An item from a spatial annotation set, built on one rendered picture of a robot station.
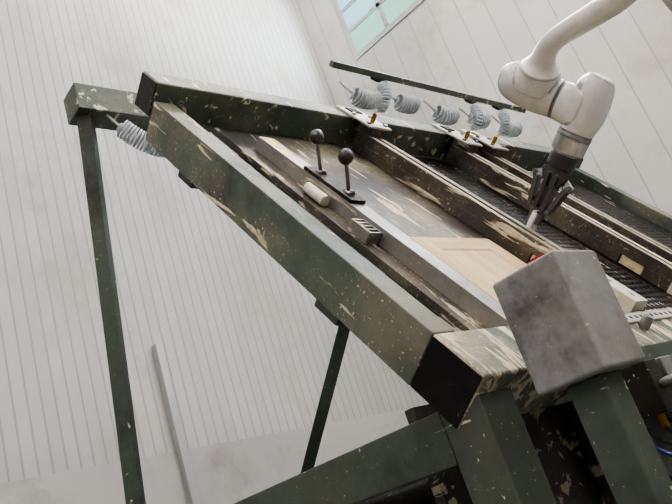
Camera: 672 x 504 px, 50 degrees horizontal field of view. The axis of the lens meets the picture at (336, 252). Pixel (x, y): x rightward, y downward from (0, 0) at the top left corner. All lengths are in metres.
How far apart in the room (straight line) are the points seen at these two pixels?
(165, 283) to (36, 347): 0.94
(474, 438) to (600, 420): 0.20
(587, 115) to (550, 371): 0.97
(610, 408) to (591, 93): 1.02
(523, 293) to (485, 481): 0.30
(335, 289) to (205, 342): 3.16
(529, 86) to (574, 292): 0.96
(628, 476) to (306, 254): 0.71
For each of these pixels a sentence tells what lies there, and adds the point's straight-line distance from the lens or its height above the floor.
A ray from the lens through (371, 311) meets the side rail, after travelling 1.29.
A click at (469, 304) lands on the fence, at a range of 1.46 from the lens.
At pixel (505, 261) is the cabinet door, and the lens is 1.83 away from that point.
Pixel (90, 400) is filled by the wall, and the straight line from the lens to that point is 3.96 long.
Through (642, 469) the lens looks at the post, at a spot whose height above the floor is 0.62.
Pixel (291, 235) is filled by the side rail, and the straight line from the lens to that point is 1.46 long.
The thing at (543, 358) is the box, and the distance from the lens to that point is 1.08.
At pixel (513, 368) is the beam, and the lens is 1.21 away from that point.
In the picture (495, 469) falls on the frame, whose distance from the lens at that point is 1.16.
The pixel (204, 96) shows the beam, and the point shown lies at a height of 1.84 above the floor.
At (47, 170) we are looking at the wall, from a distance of 4.51.
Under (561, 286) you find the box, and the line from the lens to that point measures 1.05.
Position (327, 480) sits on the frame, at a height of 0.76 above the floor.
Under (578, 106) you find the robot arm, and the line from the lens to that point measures 1.91.
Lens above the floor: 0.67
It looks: 20 degrees up
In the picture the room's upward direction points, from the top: 19 degrees counter-clockwise
